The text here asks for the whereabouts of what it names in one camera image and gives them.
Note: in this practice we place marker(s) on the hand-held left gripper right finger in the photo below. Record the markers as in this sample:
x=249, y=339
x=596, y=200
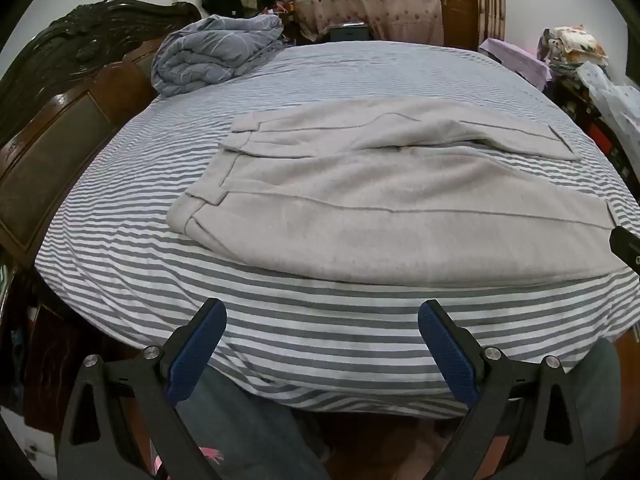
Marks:
x=450, y=355

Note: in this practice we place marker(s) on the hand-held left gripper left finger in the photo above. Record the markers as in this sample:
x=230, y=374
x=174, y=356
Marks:
x=192, y=360

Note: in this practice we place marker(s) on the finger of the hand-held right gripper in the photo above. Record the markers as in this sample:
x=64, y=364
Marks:
x=627, y=247

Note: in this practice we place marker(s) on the light grey pants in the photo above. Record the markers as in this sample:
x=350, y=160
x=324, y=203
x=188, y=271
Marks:
x=380, y=195

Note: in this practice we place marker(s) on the person's left leg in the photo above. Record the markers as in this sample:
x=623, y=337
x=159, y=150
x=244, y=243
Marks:
x=240, y=420

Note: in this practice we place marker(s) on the person's leg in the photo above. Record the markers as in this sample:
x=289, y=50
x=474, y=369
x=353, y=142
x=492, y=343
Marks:
x=597, y=390
x=240, y=420

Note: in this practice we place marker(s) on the grey white striped bed sheet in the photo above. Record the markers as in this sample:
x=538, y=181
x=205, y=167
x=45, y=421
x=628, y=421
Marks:
x=150, y=270

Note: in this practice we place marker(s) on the person's right leg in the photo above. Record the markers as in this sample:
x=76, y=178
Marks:
x=597, y=390

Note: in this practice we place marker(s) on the white dotted cloth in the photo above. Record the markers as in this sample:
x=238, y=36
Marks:
x=617, y=100

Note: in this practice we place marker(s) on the dark wooden bedside cabinet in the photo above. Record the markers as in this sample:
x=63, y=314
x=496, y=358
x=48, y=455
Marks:
x=45, y=350

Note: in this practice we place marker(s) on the dark cluttered cabinet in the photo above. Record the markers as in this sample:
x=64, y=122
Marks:
x=575, y=105

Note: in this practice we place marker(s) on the floral fabric bundle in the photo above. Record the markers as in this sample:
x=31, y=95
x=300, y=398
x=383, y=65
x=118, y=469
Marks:
x=575, y=45

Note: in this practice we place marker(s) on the purple cloth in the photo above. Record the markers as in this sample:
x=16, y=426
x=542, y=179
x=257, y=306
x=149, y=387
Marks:
x=515, y=57

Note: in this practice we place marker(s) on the dark carved wooden headboard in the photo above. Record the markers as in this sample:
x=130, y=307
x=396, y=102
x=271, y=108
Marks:
x=60, y=125

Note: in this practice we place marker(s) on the brown wooden door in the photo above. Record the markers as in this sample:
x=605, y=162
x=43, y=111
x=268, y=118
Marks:
x=457, y=5

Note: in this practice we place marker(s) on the folded blue-grey quilt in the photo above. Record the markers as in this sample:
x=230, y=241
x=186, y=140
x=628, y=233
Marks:
x=210, y=55

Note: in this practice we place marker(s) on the small grey box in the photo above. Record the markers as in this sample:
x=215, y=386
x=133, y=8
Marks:
x=350, y=32

